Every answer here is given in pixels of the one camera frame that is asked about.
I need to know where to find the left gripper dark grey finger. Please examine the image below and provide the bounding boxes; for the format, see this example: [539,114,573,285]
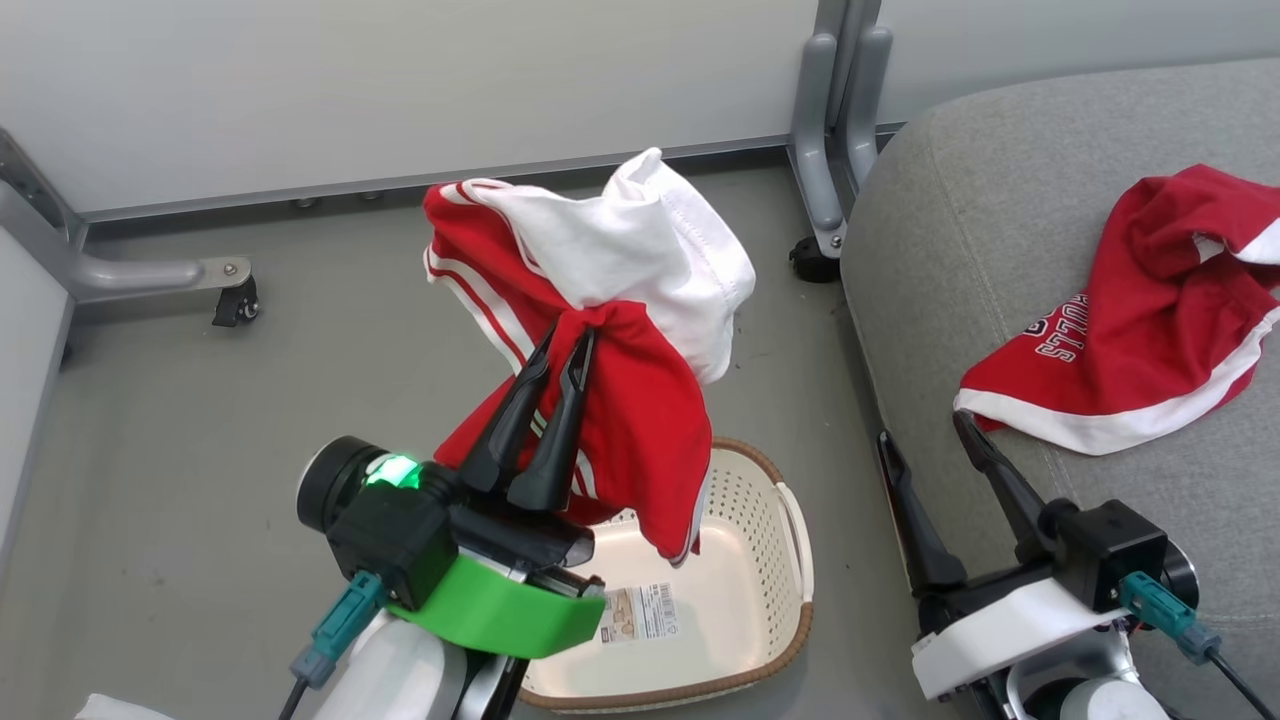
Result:
[506,327,599,514]
[458,320,557,497]

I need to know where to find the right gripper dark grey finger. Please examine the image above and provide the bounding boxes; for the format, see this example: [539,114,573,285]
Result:
[952,410,1047,547]
[878,430,967,593]

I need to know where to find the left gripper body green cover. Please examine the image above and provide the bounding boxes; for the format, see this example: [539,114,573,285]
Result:
[297,436,608,659]

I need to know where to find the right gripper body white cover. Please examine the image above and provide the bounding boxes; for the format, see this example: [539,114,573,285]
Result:
[910,505,1131,701]

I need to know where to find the red shorts white stripes lining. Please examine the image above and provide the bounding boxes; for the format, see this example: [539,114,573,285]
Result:
[422,148,757,567]

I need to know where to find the red garment white trim lettering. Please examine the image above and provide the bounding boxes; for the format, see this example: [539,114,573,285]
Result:
[953,163,1280,458]

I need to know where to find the grey fabric sofa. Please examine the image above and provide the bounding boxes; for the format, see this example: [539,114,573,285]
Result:
[840,57,1280,720]

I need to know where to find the paper barcode label sticker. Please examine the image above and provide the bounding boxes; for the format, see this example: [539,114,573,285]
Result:
[598,583,680,645]

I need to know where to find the beige perforated laundry basket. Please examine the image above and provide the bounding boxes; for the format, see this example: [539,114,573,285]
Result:
[515,437,816,713]

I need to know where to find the black caster wheel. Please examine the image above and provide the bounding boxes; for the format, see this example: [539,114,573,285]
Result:
[788,236,841,284]
[211,277,261,328]

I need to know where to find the grey metal partition leg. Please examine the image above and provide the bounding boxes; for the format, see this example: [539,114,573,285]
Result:
[787,0,894,261]
[0,128,253,306]

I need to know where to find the left camera cable teal connector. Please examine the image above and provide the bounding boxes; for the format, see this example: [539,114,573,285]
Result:
[278,572,389,720]

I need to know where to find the camera cable teal connector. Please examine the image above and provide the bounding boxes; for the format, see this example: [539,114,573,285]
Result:
[1120,572,1280,720]
[278,572,389,720]

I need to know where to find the right camera cable teal connector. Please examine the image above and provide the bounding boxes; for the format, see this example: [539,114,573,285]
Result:
[1120,572,1280,720]

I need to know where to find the grey aluminium partition rail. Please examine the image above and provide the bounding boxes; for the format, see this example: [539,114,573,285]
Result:
[80,135,801,223]

